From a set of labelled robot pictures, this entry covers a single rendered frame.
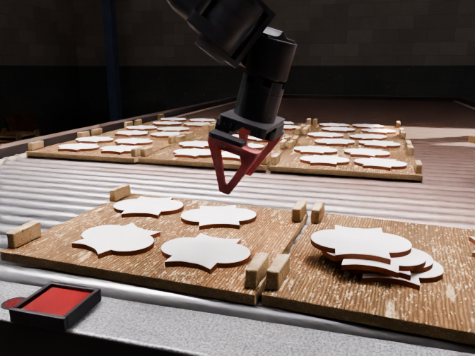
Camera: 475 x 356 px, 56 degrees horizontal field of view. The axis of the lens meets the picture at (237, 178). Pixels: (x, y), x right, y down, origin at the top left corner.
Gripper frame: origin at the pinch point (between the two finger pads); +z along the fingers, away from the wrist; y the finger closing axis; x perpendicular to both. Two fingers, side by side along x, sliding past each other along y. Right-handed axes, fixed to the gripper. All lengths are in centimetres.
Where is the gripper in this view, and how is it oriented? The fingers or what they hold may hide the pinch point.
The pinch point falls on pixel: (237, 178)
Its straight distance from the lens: 63.4
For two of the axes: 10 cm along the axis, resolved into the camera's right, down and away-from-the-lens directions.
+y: -3.2, 2.6, -9.1
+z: -2.5, 9.1, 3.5
